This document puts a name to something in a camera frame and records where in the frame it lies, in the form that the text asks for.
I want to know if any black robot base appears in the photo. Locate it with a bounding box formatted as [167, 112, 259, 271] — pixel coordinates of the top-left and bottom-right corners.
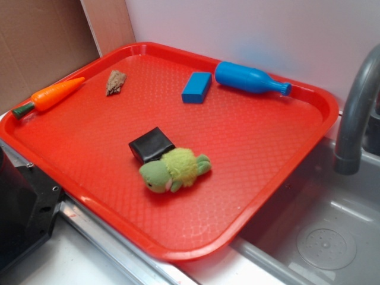
[1, 150, 63, 274]

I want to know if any red plastic tray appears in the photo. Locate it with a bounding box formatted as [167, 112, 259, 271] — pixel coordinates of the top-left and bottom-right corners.
[1, 43, 338, 261]

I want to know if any green plush turtle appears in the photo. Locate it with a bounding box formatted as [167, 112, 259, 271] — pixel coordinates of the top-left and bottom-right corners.
[139, 148, 212, 194]

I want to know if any black rubber block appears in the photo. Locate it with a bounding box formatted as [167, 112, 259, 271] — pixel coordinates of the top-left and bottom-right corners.
[129, 127, 176, 164]

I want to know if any blue rectangular block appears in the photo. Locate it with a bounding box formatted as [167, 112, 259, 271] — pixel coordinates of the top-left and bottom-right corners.
[182, 72, 212, 104]

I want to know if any blue toy bottle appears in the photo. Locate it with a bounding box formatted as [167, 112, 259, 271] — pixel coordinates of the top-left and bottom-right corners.
[215, 62, 292, 96]

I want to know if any silver metal edge strip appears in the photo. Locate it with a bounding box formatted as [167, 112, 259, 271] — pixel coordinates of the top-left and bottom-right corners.
[0, 139, 200, 285]

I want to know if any orange toy carrot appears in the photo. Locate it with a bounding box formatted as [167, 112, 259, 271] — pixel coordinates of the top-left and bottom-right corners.
[11, 77, 86, 119]

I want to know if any grey toy sink basin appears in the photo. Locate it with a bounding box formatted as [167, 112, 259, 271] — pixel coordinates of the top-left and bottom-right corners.
[232, 139, 379, 284]

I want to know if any grey toy faucet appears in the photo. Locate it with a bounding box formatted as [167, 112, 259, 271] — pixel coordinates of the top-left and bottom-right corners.
[333, 45, 379, 175]

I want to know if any brown cardboard panel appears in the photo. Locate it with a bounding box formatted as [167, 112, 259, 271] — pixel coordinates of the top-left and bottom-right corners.
[1, 1, 135, 113]

